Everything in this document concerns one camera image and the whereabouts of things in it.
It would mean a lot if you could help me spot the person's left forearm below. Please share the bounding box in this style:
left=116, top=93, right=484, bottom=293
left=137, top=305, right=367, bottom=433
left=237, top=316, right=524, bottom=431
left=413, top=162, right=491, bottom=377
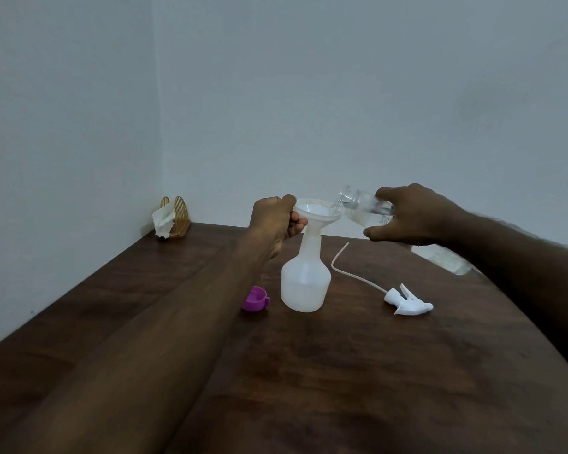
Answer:
left=0, top=229, right=285, bottom=454

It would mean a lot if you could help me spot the person's right forearm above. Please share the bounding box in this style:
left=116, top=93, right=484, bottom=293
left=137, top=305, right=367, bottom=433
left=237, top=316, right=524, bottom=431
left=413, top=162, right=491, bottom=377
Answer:
left=435, top=210, right=568, bottom=374

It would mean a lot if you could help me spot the person's right hand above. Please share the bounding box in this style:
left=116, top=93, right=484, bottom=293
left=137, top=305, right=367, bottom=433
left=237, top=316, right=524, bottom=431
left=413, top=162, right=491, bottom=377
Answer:
left=363, top=183, right=466, bottom=247

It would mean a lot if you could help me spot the white spray trigger with tube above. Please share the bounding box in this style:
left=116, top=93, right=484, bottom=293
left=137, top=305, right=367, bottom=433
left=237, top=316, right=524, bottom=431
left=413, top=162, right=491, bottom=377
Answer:
left=331, top=242, right=434, bottom=317

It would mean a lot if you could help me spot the white translucent spray bottle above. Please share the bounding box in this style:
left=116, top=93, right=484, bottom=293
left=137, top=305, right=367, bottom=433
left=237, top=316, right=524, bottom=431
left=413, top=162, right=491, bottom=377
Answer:
left=281, top=230, right=332, bottom=313

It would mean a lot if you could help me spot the white plastic funnel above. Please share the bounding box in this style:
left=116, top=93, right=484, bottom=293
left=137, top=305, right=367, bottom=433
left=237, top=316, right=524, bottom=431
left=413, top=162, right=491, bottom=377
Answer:
left=293, top=198, right=343, bottom=235

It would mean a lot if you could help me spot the person's left hand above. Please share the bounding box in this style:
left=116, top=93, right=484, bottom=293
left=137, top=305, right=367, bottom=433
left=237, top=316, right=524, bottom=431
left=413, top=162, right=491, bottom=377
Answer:
left=248, top=194, right=309, bottom=243

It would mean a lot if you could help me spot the purple plastic cap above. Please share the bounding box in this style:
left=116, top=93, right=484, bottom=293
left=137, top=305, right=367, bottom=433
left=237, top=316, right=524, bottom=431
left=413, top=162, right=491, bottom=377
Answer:
left=242, top=286, right=271, bottom=312

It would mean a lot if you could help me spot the golden wire napkin holder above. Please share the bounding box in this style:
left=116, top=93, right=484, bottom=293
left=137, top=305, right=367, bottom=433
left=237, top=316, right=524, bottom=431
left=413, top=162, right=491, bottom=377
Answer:
left=159, top=196, right=191, bottom=239

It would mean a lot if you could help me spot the clear plastic bottle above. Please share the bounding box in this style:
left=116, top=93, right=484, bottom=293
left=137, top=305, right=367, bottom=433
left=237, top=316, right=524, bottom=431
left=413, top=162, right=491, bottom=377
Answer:
left=335, top=185, right=474, bottom=276

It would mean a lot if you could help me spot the white paper napkin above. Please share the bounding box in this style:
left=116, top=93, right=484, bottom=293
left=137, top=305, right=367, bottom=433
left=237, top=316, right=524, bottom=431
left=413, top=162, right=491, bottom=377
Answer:
left=152, top=203, right=176, bottom=240

